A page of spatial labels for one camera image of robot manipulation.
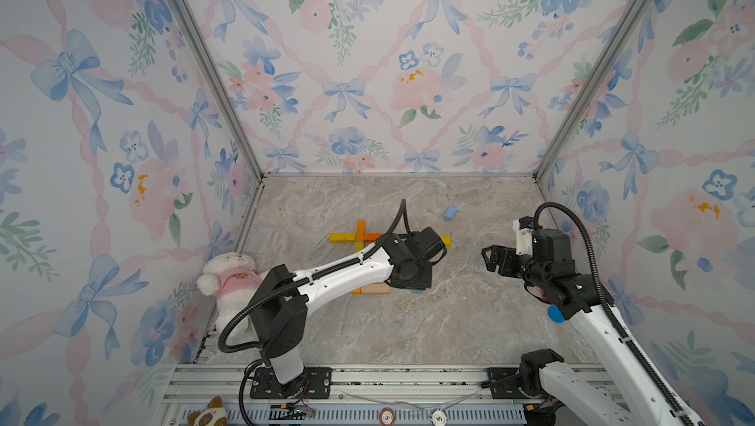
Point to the red-orange long block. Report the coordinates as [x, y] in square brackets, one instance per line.
[372, 237]

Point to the small plush animal toy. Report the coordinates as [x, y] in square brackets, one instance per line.
[214, 414]

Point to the white plush toy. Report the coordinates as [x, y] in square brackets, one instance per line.
[232, 279]

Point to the aluminium corner post right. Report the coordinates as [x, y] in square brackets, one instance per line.
[629, 20]

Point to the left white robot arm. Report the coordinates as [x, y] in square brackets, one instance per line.
[273, 320]

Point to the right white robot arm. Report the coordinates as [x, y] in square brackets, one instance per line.
[649, 399]

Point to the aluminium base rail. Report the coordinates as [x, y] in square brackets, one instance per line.
[407, 395]

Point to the amber orange long block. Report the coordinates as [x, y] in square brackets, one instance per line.
[360, 232]

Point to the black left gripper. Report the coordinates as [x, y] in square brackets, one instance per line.
[424, 281]

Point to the beige long block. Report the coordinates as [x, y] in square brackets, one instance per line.
[375, 289]

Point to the blue round disc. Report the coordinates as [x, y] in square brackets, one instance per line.
[556, 315]

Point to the aluminium corner post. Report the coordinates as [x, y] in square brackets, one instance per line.
[197, 44]
[629, 20]

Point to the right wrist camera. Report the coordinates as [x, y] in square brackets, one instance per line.
[523, 229]

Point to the light blue short block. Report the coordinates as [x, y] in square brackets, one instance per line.
[450, 213]

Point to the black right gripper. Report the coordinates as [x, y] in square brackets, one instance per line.
[508, 255]

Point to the aluminium corner post left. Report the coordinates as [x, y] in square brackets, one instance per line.
[197, 44]

